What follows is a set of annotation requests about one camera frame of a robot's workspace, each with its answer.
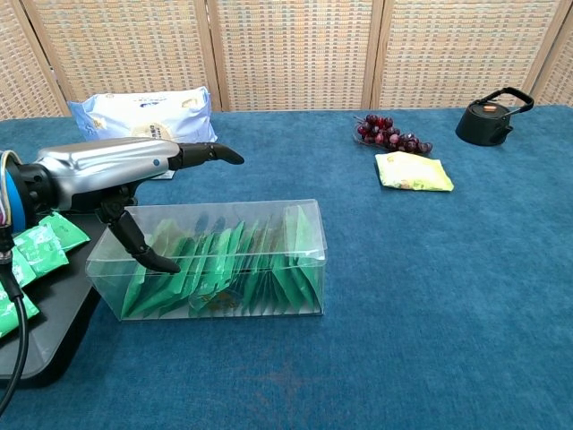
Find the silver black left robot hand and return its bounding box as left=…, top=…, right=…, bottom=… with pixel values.
left=20, top=137, right=245, bottom=275

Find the clear plastic box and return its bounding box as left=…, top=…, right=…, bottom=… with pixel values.
left=85, top=199, right=328, bottom=322

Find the black plastic tray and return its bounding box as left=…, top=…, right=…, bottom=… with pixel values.
left=0, top=210, right=108, bottom=390

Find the white plastic package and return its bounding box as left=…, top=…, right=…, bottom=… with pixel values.
left=66, top=86, right=219, bottom=181

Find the wooden rattan folding screen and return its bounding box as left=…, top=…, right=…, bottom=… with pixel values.
left=0, top=0, right=573, bottom=120

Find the red grape bunch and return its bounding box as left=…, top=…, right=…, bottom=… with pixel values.
left=353, top=114, right=434, bottom=156

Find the yellow green snack packet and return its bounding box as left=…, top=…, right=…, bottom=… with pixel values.
left=374, top=150, right=455, bottom=193

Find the blue table cloth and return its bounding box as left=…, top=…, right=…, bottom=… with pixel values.
left=0, top=105, right=573, bottom=430

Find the black kettle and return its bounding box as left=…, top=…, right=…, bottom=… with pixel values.
left=455, top=87, right=535, bottom=147

